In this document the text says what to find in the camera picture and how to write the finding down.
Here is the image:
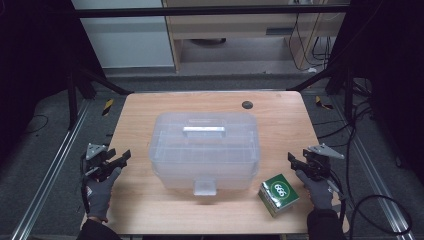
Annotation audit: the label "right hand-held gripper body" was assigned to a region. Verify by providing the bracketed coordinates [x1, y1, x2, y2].
[302, 143, 345, 181]

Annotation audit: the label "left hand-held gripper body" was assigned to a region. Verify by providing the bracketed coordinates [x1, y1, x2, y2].
[83, 143, 116, 183]

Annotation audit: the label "green and white carton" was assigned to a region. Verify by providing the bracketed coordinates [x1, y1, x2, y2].
[258, 173, 300, 218]

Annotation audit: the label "clear plastic storage box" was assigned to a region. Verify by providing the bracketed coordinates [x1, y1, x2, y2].
[148, 111, 261, 197]

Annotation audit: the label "person's right hand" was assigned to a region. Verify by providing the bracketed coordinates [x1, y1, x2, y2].
[295, 169, 334, 211]

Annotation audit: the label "person's left hand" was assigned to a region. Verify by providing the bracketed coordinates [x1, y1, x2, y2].
[84, 167, 123, 223]

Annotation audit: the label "yellow and black tape strip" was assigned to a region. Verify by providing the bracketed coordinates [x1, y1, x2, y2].
[314, 95, 334, 111]
[101, 98, 115, 117]

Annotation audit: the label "black metal stand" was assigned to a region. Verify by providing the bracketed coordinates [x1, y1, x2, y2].
[286, 63, 356, 123]
[66, 63, 134, 131]

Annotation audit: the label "dark curtain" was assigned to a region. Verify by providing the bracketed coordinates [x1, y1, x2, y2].
[333, 0, 424, 184]
[0, 0, 104, 161]

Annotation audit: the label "white cabinet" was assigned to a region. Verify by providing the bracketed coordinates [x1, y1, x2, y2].
[71, 0, 176, 69]

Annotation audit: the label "light wooden desk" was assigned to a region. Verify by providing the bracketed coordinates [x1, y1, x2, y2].
[162, 0, 349, 73]

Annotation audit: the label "black horizontal bar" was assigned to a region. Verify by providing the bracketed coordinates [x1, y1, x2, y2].
[74, 4, 351, 18]

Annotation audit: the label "long black floor cable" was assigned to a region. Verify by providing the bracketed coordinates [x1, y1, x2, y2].
[313, 99, 374, 139]

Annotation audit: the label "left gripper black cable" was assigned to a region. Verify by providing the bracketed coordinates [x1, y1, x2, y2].
[80, 156, 91, 214]

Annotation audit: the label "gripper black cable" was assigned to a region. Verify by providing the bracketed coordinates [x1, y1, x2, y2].
[80, 156, 91, 214]
[328, 169, 348, 231]

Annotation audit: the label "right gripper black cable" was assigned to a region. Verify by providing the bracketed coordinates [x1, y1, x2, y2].
[328, 169, 348, 231]

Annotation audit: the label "aluminium floor rail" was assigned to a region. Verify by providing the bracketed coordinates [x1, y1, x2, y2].
[9, 99, 91, 240]
[333, 96, 416, 240]

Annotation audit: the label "thin black floor cable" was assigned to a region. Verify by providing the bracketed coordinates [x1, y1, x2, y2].
[19, 114, 49, 136]

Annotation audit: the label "looped black floor cable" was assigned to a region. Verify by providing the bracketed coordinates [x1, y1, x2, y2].
[348, 194, 413, 236]

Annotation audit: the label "hanging black desk cables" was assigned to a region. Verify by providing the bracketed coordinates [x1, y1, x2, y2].
[288, 13, 334, 73]

